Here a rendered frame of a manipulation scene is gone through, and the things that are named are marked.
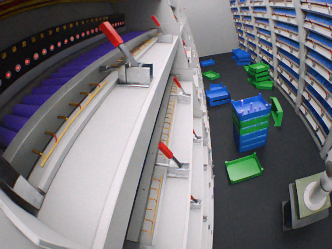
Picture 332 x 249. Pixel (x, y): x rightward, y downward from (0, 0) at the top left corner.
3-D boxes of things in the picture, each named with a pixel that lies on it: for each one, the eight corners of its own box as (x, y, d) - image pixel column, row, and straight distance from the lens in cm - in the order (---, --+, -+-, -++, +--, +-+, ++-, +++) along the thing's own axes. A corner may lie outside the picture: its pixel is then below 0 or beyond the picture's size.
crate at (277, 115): (274, 110, 208) (269, 110, 206) (275, 96, 197) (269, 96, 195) (280, 126, 186) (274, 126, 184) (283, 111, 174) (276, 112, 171)
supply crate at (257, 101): (260, 100, 150) (260, 92, 146) (270, 112, 136) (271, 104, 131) (231, 107, 140) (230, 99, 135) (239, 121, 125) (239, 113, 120)
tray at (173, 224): (190, 90, 68) (193, 70, 64) (181, 260, 32) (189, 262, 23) (145, 86, 69) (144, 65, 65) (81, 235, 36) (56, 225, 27)
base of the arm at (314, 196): (320, 178, 115) (332, 161, 101) (328, 203, 112) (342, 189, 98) (300, 188, 106) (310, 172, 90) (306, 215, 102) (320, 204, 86)
